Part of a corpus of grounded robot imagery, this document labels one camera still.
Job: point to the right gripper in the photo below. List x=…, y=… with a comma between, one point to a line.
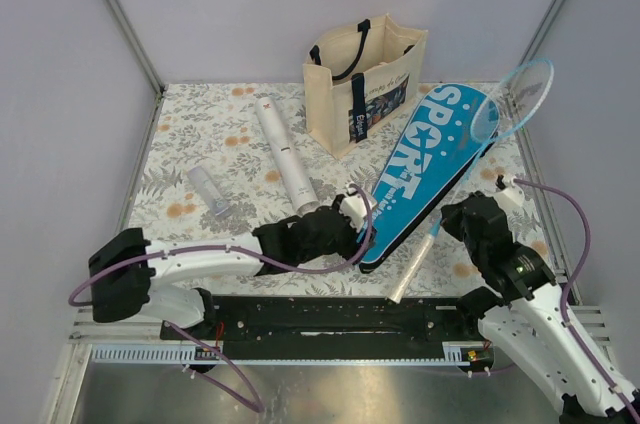
x=450, y=215

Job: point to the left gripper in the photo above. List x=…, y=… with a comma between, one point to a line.
x=350, y=249

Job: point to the white shuttlecock tube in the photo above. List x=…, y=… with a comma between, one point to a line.
x=286, y=158

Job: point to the blue racket cover bag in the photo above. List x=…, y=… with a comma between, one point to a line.
x=430, y=157

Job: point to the clear plastic tube cap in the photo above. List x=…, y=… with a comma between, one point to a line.
x=203, y=184

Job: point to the light blue racket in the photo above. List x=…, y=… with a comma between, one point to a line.
x=507, y=108

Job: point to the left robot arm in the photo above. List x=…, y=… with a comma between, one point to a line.
x=132, y=275

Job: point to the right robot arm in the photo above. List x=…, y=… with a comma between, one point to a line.
x=521, y=310

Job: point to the beige canvas tote bag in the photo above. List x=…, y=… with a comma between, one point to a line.
x=358, y=77

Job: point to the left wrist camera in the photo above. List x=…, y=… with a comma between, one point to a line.
x=356, y=205

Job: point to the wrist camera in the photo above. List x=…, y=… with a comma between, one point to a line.
x=509, y=196
x=356, y=205

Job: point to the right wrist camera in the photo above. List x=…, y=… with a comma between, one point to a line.
x=509, y=196

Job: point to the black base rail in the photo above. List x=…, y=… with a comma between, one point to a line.
x=317, y=330

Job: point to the aluminium frame post right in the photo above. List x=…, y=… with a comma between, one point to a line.
x=550, y=14

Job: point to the aluminium frame post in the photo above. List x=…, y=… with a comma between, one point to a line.
x=550, y=14
x=135, y=45

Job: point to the aluminium frame post left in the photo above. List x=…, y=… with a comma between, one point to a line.
x=135, y=45

